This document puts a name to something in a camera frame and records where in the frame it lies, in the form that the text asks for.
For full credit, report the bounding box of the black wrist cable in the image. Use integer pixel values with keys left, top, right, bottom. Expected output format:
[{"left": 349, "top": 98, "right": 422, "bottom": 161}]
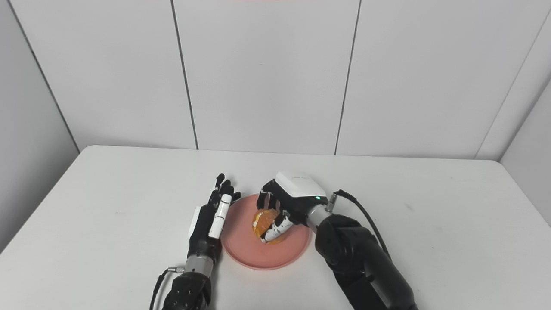
[
  {"left": 325, "top": 189, "right": 392, "bottom": 260},
  {"left": 149, "top": 266, "right": 186, "bottom": 310}
]

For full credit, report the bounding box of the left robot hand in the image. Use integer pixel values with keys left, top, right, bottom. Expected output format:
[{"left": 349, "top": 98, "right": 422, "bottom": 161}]
[{"left": 187, "top": 173, "right": 241, "bottom": 261}]

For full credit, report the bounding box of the pink plate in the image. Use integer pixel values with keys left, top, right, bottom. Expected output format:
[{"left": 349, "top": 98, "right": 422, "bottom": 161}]
[{"left": 220, "top": 194, "right": 312, "bottom": 271}]

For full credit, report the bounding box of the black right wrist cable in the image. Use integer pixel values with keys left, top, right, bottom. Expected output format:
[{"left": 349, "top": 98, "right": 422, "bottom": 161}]
[{"left": 325, "top": 189, "right": 392, "bottom": 260}]

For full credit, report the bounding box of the cream puff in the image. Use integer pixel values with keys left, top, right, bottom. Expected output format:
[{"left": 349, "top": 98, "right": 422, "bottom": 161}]
[{"left": 252, "top": 208, "right": 290, "bottom": 245}]

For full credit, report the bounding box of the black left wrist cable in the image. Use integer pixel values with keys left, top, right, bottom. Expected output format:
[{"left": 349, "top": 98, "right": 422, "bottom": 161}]
[{"left": 149, "top": 266, "right": 186, "bottom": 310}]

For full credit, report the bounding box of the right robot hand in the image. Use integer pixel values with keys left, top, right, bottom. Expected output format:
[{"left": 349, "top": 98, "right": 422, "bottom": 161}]
[{"left": 257, "top": 171, "right": 328, "bottom": 243}]

